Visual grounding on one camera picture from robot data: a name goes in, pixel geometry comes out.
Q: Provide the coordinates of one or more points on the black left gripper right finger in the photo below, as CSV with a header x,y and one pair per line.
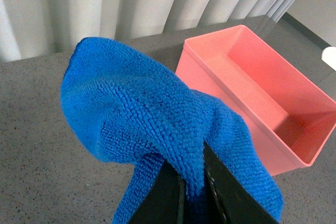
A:
x,y
227,200

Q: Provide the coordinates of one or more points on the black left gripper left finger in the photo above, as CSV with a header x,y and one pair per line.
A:
x,y
164,204

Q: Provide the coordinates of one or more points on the blue microfiber cloth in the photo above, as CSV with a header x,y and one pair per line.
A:
x,y
125,107

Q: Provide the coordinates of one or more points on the pink plastic bin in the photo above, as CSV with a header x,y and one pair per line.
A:
x,y
289,117

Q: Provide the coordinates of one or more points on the white object at edge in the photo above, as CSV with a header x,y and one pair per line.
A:
x,y
329,57

